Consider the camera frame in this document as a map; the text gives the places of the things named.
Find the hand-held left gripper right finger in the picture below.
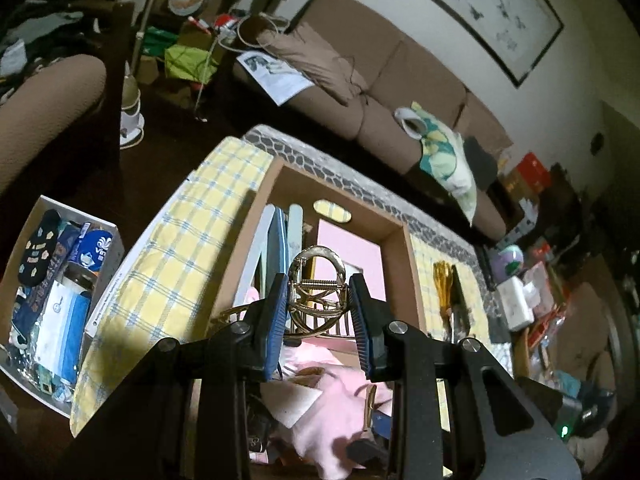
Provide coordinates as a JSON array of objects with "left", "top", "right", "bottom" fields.
[{"left": 349, "top": 274, "right": 583, "bottom": 480}]

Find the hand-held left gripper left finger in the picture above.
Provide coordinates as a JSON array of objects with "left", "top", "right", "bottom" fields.
[{"left": 75, "top": 274, "right": 291, "bottom": 480}]

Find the gold hair claw clip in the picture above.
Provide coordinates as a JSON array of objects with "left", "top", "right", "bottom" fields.
[{"left": 284, "top": 245, "right": 351, "bottom": 341}]

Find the large cardboard box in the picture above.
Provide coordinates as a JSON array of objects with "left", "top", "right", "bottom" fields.
[{"left": 187, "top": 157, "right": 426, "bottom": 480}]

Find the white card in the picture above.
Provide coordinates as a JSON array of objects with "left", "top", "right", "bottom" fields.
[{"left": 260, "top": 375, "right": 323, "bottom": 428}]

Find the grey nail file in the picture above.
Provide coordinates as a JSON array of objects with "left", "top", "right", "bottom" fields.
[{"left": 257, "top": 204, "right": 290, "bottom": 306}]

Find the pink box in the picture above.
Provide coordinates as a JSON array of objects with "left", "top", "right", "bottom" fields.
[{"left": 316, "top": 219, "right": 385, "bottom": 286}]

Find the pink cloth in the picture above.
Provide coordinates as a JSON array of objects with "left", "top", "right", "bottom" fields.
[{"left": 250, "top": 337, "right": 401, "bottom": 480}]

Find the amber hair clip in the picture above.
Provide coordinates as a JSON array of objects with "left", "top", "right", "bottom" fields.
[{"left": 432, "top": 261, "right": 456, "bottom": 321}]

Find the pale green nail file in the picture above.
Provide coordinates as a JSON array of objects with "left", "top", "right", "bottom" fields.
[{"left": 286, "top": 204, "right": 305, "bottom": 266}]

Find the white rectangular box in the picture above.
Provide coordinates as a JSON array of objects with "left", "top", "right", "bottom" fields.
[{"left": 495, "top": 276, "right": 536, "bottom": 331}]

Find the yellow plaid tablecloth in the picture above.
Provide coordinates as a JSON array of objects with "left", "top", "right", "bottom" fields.
[{"left": 70, "top": 136, "right": 496, "bottom": 438}]

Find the purple container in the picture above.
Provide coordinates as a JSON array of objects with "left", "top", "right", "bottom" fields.
[{"left": 490, "top": 245, "right": 526, "bottom": 281}]

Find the white storage box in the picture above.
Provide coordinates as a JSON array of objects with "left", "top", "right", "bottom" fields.
[{"left": 0, "top": 195, "right": 126, "bottom": 418}]

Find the floral pillow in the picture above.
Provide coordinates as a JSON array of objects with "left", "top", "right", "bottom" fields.
[{"left": 395, "top": 102, "right": 478, "bottom": 226}]

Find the black cushion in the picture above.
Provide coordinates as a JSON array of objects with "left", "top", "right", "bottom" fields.
[{"left": 462, "top": 136, "right": 496, "bottom": 191}]

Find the white blue packet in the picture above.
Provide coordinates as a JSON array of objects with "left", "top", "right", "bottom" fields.
[{"left": 32, "top": 280, "right": 93, "bottom": 381}]

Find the red box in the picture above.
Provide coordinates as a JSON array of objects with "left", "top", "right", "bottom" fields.
[{"left": 515, "top": 152, "right": 553, "bottom": 196}]

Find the printed paper sheet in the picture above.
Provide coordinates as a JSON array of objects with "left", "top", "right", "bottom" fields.
[{"left": 235, "top": 50, "right": 313, "bottom": 106}]

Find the black patterned sock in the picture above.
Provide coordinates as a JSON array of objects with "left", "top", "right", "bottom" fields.
[{"left": 17, "top": 209, "right": 63, "bottom": 288}]

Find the white floor appliance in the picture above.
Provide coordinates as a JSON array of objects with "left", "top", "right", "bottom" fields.
[{"left": 119, "top": 62, "right": 146, "bottom": 148}]

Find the brown sofa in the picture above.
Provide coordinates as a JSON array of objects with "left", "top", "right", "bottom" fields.
[{"left": 232, "top": 0, "right": 516, "bottom": 241}]

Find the brown pillow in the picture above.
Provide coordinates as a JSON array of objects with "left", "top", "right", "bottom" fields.
[{"left": 257, "top": 22, "right": 371, "bottom": 106}]

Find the green bag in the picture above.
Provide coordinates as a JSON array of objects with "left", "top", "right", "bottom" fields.
[{"left": 142, "top": 30, "right": 221, "bottom": 83}]

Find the brown armchair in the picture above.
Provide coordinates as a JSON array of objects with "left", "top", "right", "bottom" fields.
[{"left": 0, "top": 54, "right": 108, "bottom": 196}]

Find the framed wall picture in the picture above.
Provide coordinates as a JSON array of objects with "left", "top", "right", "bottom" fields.
[{"left": 372, "top": 0, "right": 566, "bottom": 88}]

